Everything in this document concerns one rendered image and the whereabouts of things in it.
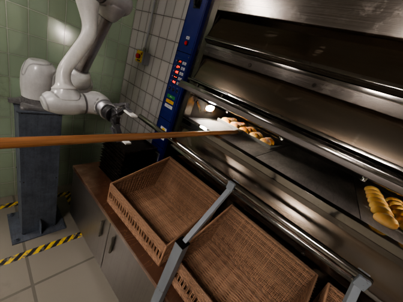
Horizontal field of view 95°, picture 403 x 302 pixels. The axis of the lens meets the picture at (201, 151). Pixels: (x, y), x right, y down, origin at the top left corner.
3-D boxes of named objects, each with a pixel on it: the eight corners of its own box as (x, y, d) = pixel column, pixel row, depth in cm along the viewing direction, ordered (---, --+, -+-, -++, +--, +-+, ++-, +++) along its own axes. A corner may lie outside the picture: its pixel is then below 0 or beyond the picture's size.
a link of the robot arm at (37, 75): (13, 91, 107) (11, 51, 99) (48, 92, 123) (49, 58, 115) (30, 102, 103) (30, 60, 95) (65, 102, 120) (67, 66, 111)
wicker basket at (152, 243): (161, 182, 160) (170, 154, 149) (210, 227, 133) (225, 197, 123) (104, 201, 121) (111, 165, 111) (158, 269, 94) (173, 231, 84)
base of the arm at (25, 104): (6, 97, 110) (5, 88, 107) (53, 102, 126) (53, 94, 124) (9, 109, 100) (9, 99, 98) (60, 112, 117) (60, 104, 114)
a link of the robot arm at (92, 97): (113, 117, 103) (87, 118, 93) (101, 106, 111) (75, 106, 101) (114, 97, 98) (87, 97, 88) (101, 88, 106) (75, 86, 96)
